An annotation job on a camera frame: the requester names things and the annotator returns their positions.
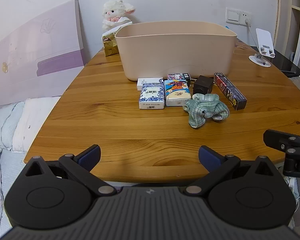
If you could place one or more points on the white wall switch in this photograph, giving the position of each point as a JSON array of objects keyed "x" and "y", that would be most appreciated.
[{"x": 232, "y": 15}]

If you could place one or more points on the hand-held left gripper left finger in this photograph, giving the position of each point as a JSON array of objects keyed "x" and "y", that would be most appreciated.
[{"x": 91, "y": 155}]

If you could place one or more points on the green checked cloth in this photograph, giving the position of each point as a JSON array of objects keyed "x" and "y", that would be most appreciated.
[{"x": 205, "y": 107}]

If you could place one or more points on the beige plastic storage bin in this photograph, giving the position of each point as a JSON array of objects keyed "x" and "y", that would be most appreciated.
[{"x": 175, "y": 52}]

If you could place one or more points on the white phone stand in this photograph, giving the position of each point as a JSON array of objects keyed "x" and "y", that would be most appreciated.
[{"x": 263, "y": 37}]

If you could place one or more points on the white pillow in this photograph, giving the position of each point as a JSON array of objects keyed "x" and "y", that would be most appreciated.
[{"x": 32, "y": 120}]

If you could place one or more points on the small white box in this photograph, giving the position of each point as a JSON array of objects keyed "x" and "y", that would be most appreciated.
[{"x": 150, "y": 81}]

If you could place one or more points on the purple canvas painting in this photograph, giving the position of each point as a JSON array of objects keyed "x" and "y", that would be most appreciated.
[{"x": 40, "y": 50}]

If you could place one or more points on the white wall outlet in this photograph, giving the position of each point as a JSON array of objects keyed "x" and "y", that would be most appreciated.
[{"x": 246, "y": 15}]

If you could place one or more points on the light blue quilt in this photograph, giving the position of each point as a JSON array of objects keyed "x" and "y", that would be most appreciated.
[{"x": 5, "y": 125}]

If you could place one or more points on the gold tissue box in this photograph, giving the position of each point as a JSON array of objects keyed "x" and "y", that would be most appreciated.
[{"x": 111, "y": 47}]

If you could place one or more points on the white tissue paper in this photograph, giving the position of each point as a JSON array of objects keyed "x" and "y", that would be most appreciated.
[{"x": 125, "y": 22}]

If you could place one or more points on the long dark printed box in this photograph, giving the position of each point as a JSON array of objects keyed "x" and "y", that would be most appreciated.
[{"x": 230, "y": 91}]

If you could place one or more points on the small black box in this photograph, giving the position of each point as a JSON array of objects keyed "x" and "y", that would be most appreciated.
[{"x": 203, "y": 85}]

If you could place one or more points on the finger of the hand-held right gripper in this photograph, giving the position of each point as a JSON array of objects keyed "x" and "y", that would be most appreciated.
[{"x": 277, "y": 138}]

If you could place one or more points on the black glass side table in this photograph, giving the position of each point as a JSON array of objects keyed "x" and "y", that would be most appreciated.
[{"x": 287, "y": 65}]

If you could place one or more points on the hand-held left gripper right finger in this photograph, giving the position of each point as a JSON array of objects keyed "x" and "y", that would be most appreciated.
[{"x": 210, "y": 157}]

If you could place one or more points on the white plush lamb toy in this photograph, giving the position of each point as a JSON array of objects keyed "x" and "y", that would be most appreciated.
[{"x": 115, "y": 11}]

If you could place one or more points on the blue and white tissue pack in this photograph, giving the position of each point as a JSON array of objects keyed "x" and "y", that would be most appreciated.
[{"x": 152, "y": 96}]

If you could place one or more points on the cartoon print small box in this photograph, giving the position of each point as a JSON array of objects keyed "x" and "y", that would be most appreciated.
[{"x": 178, "y": 76}]

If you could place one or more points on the colourful cartoon tissue pack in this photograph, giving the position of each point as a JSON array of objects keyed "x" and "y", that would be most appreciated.
[{"x": 177, "y": 92}]

